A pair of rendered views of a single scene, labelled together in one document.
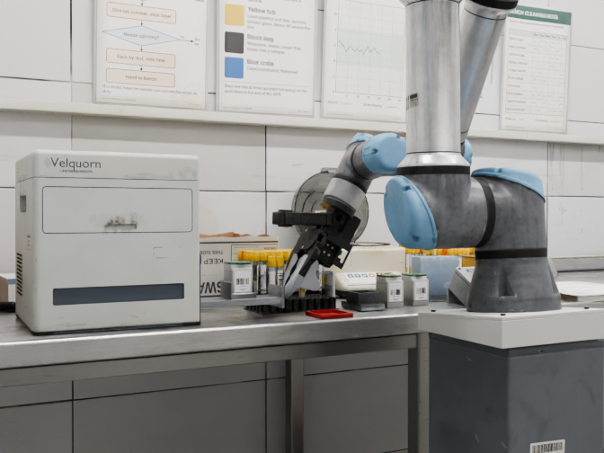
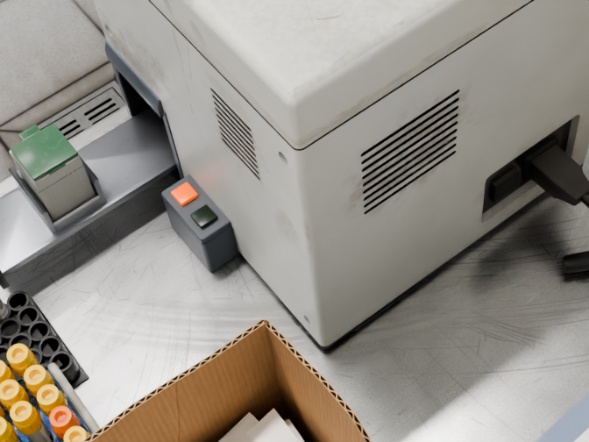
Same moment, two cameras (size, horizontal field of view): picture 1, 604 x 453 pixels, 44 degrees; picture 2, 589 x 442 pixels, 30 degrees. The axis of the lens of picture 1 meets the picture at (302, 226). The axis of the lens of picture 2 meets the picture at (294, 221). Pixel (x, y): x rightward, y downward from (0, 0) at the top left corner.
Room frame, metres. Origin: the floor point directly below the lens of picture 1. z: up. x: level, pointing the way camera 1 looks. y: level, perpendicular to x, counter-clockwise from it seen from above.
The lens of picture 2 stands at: (1.95, 0.28, 1.63)
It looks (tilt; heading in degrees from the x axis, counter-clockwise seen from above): 56 degrees down; 177
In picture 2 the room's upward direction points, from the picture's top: 9 degrees counter-clockwise
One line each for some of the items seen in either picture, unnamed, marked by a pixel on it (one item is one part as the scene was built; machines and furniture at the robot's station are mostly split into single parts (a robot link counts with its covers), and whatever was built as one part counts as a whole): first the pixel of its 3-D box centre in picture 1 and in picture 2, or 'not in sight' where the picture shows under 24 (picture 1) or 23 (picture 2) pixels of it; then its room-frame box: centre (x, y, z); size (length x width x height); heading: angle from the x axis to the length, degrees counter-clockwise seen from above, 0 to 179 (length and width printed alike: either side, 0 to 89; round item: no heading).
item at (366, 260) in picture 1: (353, 268); not in sight; (1.90, -0.13, 0.94); 0.30 x 0.24 x 0.12; 18
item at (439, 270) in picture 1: (434, 278); not in sight; (1.72, -0.30, 0.92); 0.10 x 0.07 x 0.10; 112
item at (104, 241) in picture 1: (111, 238); (334, 37); (1.39, 0.35, 1.03); 0.31 x 0.27 x 0.30; 117
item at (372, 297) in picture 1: (362, 299); not in sight; (1.56, -0.13, 0.89); 0.09 x 0.05 x 0.04; 24
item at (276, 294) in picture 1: (226, 295); (84, 177); (1.39, 0.14, 0.92); 0.21 x 0.07 x 0.05; 117
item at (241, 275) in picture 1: (237, 280); (53, 174); (1.40, 0.12, 0.95); 0.05 x 0.04 x 0.06; 27
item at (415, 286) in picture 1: (414, 288); not in sight; (1.63, -0.24, 0.91); 0.05 x 0.04 x 0.07; 27
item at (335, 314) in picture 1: (329, 314); not in sight; (1.44, -0.05, 0.88); 0.07 x 0.07 x 0.01; 27
